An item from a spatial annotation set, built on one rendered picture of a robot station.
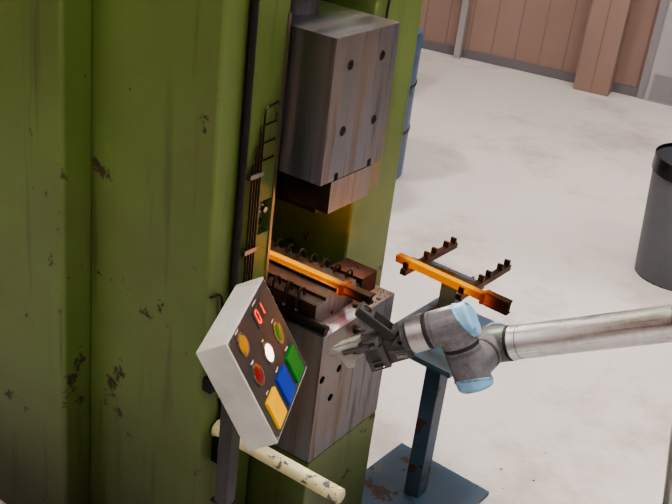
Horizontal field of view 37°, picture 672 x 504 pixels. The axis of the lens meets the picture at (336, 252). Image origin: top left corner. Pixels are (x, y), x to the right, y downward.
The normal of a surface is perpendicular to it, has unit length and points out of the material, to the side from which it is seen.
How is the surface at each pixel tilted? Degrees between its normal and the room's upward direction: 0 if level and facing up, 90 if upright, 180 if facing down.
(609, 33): 90
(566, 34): 90
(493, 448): 0
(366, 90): 90
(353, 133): 90
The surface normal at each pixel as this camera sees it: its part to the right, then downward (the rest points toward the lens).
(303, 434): -0.58, 0.31
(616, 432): 0.11, -0.89
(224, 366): -0.18, 0.42
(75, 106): 0.81, 0.34
